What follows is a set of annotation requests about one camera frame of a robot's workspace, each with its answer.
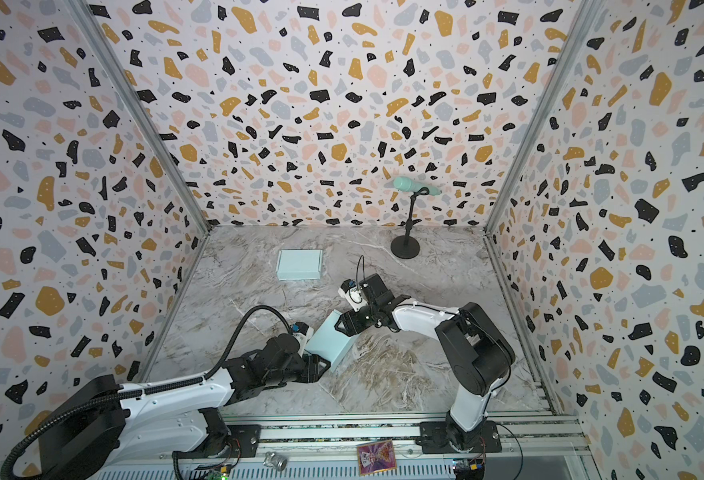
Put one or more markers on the circuit board left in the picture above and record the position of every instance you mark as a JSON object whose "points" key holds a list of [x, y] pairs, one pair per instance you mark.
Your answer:
{"points": [[222, 471]]}

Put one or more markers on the mint paper box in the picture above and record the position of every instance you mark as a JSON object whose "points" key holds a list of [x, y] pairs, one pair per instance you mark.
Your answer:
{"points": [[329, 343], [299, 265]]}

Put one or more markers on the aluminium mounting rail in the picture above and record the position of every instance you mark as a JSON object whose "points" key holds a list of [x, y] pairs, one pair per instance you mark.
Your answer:
{"points": [[534, 446]]}

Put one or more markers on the black microphone stand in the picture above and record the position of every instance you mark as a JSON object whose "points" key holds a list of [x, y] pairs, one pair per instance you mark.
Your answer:
{"points": [[405, 246]]}

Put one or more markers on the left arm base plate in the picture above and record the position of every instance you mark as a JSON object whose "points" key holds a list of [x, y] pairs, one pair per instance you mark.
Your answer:
{"points": [[233, 441]]}

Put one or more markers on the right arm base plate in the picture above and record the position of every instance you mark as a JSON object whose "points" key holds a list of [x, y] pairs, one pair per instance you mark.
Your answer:
{"points": [[447, 437]]}

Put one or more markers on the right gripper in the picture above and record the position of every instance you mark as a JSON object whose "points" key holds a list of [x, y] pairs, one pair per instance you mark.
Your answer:
{"points": [[357, 321]]}

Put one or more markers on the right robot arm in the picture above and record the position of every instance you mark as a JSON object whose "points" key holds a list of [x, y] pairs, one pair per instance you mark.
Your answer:
{"points": [[479, 355]]}

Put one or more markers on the circuit board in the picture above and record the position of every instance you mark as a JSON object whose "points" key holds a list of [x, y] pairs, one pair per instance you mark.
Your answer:
{"points": [[470, 468], [222, 471]]}

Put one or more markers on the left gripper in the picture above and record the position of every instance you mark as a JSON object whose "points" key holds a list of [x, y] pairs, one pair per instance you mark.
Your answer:
{"points": [[314, 368]]}

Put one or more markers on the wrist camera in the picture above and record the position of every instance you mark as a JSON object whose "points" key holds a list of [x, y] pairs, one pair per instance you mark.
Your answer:
{"points": [[353, 294], [302, 329]]}

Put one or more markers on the circuit board right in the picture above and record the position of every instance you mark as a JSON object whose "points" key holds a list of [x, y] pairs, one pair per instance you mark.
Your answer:
{"points": [[470, 468]]}

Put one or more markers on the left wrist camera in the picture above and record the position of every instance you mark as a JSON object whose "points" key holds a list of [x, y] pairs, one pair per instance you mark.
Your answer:
{"points": [[302, 329]]}

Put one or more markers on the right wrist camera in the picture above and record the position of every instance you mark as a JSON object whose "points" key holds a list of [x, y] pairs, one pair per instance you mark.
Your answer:
{"points": [[353, 294]]}

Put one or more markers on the colourful square card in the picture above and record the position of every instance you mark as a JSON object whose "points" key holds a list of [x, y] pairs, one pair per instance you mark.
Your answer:
{"points": [[376, 457]]}

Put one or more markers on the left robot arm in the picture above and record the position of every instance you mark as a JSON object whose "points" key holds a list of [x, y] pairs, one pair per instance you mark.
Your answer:
{"points": [[107, 423]]}

